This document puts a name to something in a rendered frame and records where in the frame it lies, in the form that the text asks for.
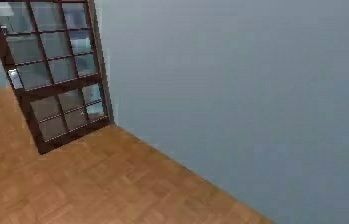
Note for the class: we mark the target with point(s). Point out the dark brown glass-paned door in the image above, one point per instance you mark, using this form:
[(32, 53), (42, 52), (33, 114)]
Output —
[(59, 87)]

